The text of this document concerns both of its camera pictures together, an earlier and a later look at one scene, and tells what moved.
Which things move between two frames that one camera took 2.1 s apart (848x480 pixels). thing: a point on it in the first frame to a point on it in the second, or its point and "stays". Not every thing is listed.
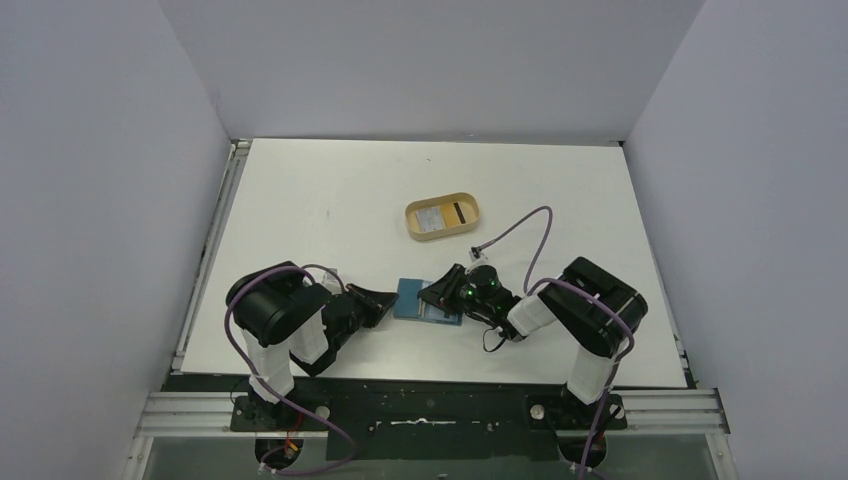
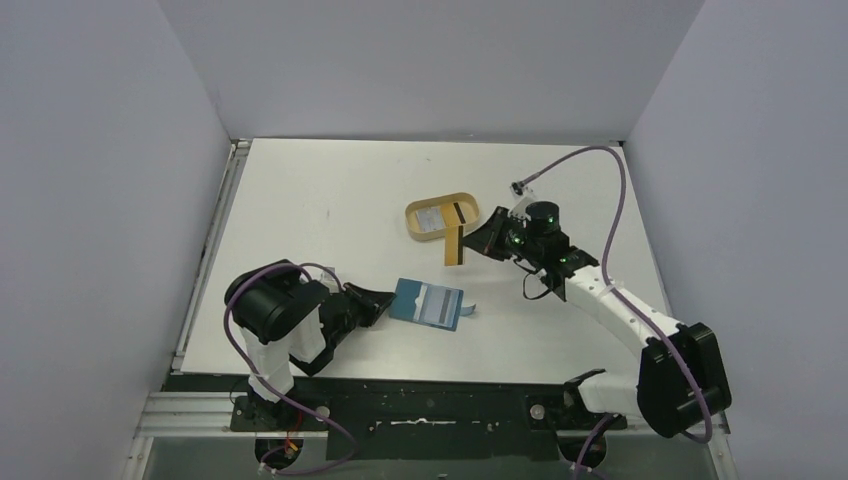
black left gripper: [377, 308] stays
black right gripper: [454, 288] to [501, 233]
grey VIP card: [430, 218] stays
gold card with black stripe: [452, 214] stays
